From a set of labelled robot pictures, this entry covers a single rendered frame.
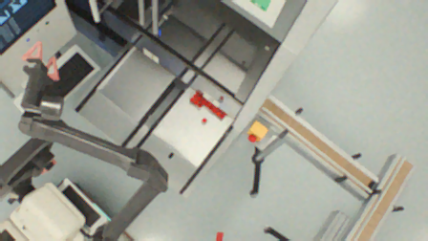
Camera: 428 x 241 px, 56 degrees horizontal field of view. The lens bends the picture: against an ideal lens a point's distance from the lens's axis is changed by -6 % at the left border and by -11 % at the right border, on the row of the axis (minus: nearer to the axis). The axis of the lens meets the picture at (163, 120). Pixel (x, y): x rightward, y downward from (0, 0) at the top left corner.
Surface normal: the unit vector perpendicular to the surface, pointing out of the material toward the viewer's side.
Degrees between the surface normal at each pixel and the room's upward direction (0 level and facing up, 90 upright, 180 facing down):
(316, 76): 0
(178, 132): 0
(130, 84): 0
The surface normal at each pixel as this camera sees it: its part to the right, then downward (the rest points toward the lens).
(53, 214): 0.47, -0.66
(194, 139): 0.01, -0.25
